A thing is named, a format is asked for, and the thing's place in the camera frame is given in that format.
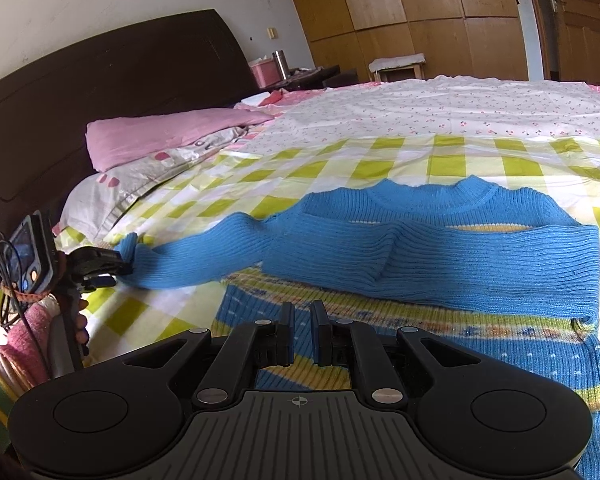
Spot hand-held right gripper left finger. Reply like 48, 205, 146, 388
121, 302, 297, 408

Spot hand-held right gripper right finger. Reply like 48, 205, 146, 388
311, 301, 481, 406

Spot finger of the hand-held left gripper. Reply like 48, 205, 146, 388
69, 245, 133, 277
77, 274, 117, 292

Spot blue knit sweater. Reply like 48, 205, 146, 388
114, 176, 600, 480

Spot person's left forearm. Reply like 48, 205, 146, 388
0, 296, 61, 453

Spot person's left hand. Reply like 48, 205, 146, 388
72, 297, 92, 358

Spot white patterned pillow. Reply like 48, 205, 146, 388
52, 125, 263, 241

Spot pink pillow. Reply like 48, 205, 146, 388
85, 107, 276, 172

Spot dark wooden headboard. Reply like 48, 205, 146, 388
0, 8, 261, 256

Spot pink storage box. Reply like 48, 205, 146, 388
248, 56, 283, 88

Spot white floral bedsheet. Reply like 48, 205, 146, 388
232, 74, 600, 148

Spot dark box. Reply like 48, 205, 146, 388
322, 71, 358, 88

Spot dark nightstand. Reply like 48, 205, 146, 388
260, 65, 342, 92

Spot wooden stool with white cushion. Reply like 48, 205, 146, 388
368, 52, 427, 82

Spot wooden wardrobe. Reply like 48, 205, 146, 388
278, 0, 531, 81

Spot wooden door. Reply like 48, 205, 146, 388
522, 0, 600, 86

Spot black cable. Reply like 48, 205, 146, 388
0, 232, 48, 376

